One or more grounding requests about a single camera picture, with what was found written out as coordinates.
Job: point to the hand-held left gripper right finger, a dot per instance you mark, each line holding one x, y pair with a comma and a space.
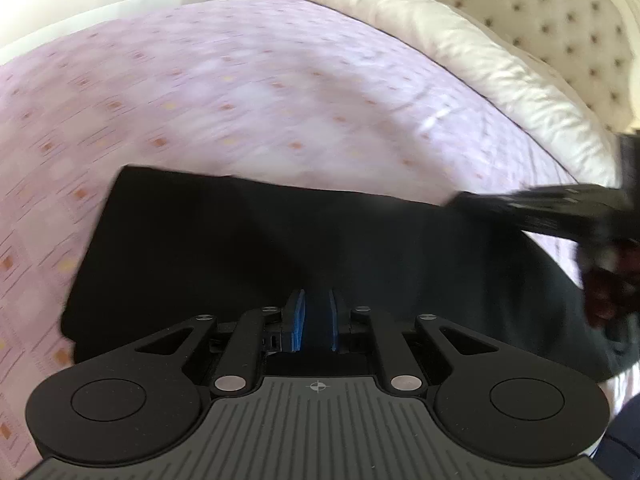
333, 325

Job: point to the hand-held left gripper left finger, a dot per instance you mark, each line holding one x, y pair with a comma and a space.
298, 321

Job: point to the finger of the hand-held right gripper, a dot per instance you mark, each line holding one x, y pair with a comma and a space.
530, 207

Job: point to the black pants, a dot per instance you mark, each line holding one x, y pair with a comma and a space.
210, 250

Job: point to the person's right hand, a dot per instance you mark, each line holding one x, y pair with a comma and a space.
606, 285

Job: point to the tufted cream headboard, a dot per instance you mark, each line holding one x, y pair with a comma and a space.
560, 15

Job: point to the purple patterned bed sheet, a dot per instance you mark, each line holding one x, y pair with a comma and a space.
240, 85

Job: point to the person's dark clothing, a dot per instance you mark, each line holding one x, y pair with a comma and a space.
620, 445

